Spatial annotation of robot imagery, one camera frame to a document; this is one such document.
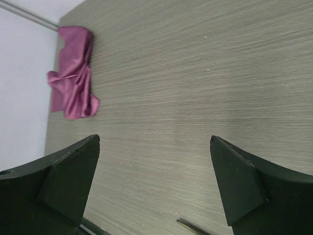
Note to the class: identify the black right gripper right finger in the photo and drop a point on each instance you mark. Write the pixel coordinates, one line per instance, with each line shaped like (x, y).
(260, 197)

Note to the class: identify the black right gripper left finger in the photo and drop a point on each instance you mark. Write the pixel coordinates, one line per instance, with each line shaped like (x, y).
(48, 196)

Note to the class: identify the magenta cloth napkin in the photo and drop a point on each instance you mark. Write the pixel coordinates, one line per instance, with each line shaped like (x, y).
(70, 85)

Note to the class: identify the dark metal fork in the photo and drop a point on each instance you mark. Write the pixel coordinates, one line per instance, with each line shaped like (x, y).
(192, 227)

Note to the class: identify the aluminium frame post left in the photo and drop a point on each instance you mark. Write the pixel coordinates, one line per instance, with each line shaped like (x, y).
(28, 15)

